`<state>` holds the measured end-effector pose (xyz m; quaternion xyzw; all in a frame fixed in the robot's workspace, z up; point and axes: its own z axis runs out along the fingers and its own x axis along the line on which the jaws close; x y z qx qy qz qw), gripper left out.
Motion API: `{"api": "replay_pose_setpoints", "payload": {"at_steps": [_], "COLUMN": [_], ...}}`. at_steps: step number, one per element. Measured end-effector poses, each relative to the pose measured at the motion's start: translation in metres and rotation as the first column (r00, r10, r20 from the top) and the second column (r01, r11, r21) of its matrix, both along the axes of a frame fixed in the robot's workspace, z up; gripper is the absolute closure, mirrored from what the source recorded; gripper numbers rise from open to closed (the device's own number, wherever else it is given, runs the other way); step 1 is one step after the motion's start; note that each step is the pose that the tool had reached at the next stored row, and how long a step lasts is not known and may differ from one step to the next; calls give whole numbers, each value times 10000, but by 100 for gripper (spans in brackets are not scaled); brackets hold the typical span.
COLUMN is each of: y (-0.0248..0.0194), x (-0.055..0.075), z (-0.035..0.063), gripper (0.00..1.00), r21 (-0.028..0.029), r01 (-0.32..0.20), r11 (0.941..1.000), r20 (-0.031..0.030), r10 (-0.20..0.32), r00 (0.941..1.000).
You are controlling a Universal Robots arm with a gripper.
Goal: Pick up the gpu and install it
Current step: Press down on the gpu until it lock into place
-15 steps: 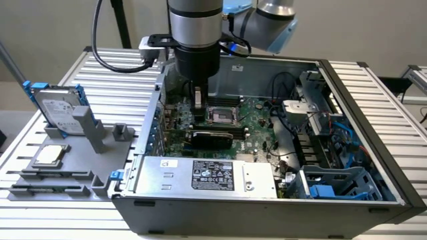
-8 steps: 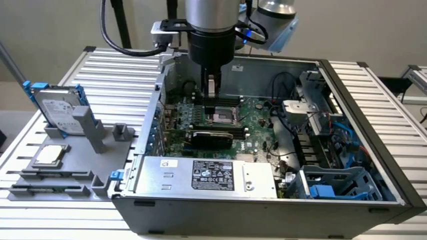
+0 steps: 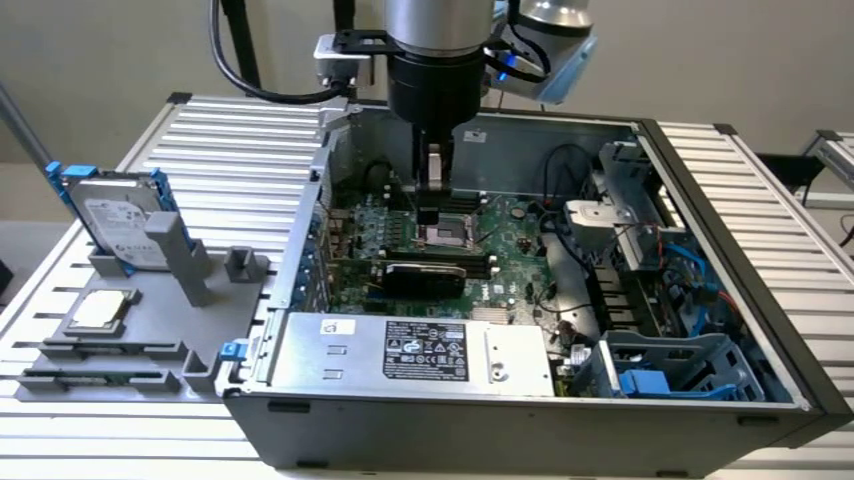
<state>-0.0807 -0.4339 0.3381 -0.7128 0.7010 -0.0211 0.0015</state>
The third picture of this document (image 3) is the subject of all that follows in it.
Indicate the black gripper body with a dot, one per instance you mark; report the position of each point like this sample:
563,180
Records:
434,90

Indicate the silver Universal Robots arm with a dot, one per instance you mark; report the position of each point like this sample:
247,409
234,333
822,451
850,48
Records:
434,22

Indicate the white case sticker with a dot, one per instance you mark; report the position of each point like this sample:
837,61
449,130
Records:
473,136

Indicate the CPU socket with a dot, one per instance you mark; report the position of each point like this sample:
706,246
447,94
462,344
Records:
454,232

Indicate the round coin cell battery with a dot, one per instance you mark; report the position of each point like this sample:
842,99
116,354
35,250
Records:
517,211

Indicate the black RAM slots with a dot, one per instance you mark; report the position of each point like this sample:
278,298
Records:
447,260

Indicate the green motherboard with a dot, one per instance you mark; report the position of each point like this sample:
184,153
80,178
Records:
514,260

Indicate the black graphics card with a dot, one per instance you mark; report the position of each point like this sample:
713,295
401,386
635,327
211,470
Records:
421,280

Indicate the black stand pole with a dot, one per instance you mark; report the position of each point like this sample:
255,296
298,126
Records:
243,45

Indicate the silver chipset heat sink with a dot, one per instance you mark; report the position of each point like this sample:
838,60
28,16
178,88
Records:
493,315

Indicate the grey metal disk bay cage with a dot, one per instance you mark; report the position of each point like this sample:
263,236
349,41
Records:
641,200

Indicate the silver power supply unit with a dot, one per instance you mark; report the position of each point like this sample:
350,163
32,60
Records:
407,355

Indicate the grey parts rack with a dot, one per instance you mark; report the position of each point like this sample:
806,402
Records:
227,310

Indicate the blue case latch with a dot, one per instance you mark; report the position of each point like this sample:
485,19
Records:
232,350

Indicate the silver hard disk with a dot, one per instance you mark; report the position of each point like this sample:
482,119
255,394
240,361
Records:
114,220

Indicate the grey open PC case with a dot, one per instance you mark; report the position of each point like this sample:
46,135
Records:
467,430

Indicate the grey disk bay with blue clip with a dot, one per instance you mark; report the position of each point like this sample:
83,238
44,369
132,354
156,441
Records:
674,365

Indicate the silver CPU chip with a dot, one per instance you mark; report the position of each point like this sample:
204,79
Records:
99,307

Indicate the metal slat side table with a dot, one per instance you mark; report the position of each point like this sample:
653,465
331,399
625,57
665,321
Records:
830,160

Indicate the grey metal pole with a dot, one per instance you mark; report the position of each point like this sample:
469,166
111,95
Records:
20,125

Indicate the green RAM stick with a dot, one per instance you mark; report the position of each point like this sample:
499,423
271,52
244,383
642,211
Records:
94,377

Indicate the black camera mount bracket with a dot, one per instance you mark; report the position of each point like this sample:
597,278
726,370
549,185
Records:
363,41

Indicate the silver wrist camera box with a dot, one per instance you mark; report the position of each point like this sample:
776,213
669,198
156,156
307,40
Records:
337,60

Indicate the silver drive bracket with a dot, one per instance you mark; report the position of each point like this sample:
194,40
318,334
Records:
594,215

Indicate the blue disk carrier frame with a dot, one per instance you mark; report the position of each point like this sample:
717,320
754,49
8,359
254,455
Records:
60,190

